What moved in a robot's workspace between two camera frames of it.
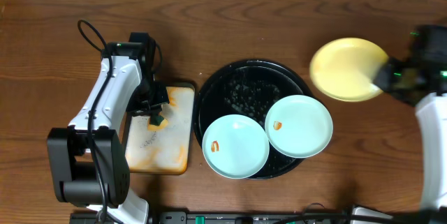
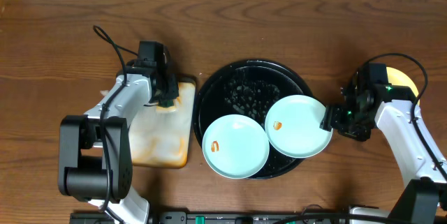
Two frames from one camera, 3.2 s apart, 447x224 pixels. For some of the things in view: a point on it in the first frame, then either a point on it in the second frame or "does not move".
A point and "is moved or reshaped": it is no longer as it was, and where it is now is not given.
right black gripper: [390, 77] -> [335, 119]
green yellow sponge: [156, 123] -> [166, 105]
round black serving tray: [248, 88] does not move
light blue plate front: [235, 146] does not move
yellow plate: [344, 69] is moved or reshaped
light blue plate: [298, 126] does not move
